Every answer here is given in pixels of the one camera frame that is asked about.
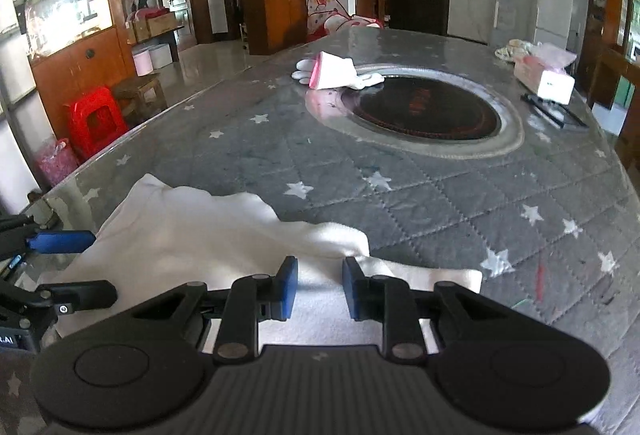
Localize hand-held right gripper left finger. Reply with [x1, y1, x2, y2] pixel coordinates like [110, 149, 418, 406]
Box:
[131, 256, 299, 363]

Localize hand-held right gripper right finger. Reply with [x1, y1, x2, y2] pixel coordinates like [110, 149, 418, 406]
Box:
[344, 256, 508, 362]

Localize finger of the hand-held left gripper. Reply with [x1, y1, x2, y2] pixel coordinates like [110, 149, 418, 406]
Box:
[0, 214, 96, 261]
[0, 280, 118, 314]

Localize cream garment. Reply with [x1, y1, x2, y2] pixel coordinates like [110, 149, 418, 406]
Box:
[37, 173, 483, 351]

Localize pink mesh bag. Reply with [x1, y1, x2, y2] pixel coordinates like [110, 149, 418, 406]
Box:
[35, 137, 81, 186]

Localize grey star quilted tablecloth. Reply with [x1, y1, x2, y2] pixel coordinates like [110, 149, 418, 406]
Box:
[0, 27, 636, 435]

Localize red plastic stool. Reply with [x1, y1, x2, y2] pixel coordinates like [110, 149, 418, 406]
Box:
[67, 87, 130, 160]

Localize low wooden stool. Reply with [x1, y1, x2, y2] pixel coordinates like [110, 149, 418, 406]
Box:
[112, 72, 168, 123]

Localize round black induction cooktop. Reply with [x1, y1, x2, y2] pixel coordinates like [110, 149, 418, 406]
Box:
[305, 65, 525, 160]

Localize white storage bin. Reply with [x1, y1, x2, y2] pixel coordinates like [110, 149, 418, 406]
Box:
[150, 44, 172, 70]

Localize white glove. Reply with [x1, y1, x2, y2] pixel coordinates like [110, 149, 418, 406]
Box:
[291, 51, 385, 90]

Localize large cardboard box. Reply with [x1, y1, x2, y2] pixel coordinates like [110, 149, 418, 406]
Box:
[147, 12, 178, 36]

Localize pink children's play tent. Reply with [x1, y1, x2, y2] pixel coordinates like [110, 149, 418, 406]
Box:
[306, 0, 385, 40]

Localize pink white tissue pack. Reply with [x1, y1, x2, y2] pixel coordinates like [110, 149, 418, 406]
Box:
[513, 42, 577, 106]

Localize crumpled patterned cloth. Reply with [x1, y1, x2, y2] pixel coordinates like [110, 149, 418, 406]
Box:
[495, 40, 533, 63]

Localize small wooden cabinet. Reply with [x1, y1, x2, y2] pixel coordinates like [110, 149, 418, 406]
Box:
[355, 0, 387, 18]

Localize white water dispenser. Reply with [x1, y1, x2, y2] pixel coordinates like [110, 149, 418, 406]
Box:
[492, 0, 516, 43]

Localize wooden sideboard table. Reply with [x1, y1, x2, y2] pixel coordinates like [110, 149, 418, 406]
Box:
[587, 42, 640, 156]

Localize white refrigerator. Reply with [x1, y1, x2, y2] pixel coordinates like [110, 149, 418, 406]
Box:
[534, 0, 575, 50]

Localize wooden room divider shelf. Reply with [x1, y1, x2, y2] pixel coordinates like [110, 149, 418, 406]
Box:
[580, 0, 640, 80]

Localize black rectangular frame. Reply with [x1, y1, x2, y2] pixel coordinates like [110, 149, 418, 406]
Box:
[520, 92, 590, 130]

